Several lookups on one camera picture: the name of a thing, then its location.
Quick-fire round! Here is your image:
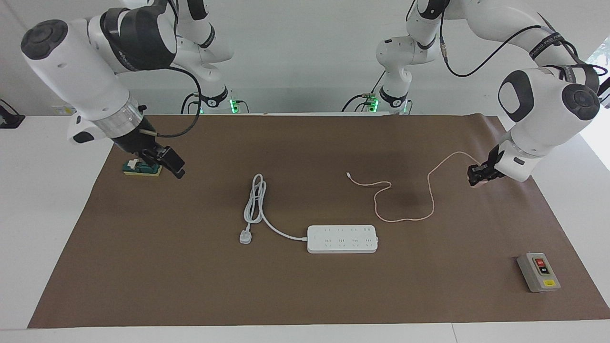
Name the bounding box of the pink charging cable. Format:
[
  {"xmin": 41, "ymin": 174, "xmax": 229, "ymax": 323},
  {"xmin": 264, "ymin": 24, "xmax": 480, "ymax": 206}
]
[{"xmin": 346, "ymin": 151, "xmax": 477, "ymax": 223}]

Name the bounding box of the brown table mat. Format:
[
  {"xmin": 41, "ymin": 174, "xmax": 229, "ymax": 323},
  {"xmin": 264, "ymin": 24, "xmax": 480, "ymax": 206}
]
[{"xmin": 28, "ymin": 114, "xmax": 610, "ymax": 329}]

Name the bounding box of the green knife switch yellow base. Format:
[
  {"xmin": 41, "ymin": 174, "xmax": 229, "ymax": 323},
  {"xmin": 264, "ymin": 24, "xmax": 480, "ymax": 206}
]
[{"xmin": 122, "ymin": 159, "xmax": 163, "ymax": 177}]

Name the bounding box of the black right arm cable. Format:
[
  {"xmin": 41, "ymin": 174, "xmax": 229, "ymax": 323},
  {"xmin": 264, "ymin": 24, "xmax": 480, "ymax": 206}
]
[{"xmin": 141, "ymin": 0, "xmax": 203, "ymax": 139}]

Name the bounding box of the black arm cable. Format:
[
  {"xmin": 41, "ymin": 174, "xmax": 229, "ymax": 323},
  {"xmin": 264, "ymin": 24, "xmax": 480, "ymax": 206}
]
[
  {"xmin": 438, "ymin": 10, "xmax": 601, "ymax": 79},
  {"xmin": 141, "ymin": 0, "xmax": 203, "ymax": 139}
]

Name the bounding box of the black right base cable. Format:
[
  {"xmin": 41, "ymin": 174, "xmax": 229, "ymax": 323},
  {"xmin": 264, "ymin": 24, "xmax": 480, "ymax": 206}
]
[{"xmin": 180, "ymin": 92, "xmax": 202, "ymax": 115}]

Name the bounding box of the black base cable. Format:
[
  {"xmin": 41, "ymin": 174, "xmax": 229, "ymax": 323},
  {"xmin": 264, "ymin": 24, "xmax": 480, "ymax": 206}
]
[
  {"xmin": 341, "ymin": 71, "xmax": 386, "ymax": 113},
  {"xmin": 180, "ymin": 92, "xmax": 202, "ymax": 115}
]

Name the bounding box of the grey on-off switch box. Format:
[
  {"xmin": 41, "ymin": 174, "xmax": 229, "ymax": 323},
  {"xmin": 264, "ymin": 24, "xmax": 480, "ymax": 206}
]
[{"xmin": 517, "ymin": 252, "xmax": 561, "ymax": 293}]

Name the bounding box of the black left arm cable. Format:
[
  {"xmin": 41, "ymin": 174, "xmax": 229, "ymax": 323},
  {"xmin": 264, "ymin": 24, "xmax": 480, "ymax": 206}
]
[{"xmin": 438, "ymin": 10, "xmax": 601, "ymax": 79}]

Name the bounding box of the black table clamp mount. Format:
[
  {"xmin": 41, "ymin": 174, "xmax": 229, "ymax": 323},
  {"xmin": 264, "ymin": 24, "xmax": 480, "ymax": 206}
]
[{"xmin": 0, "ymin": 99, "xmax": 25, "ymax": 129}]

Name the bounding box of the black left base cable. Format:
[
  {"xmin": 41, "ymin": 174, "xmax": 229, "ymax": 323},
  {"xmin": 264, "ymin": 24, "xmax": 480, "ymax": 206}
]
[{"xmin": 341, "ymin": 71, "xmax": 386, "ymax": 113}]

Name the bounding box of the white power strip with cord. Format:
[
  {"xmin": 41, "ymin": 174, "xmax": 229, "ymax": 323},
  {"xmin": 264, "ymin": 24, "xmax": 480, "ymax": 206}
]
[{"xmin": 240, "ymin": 174, "xmax": 379, "ymax": 254}]

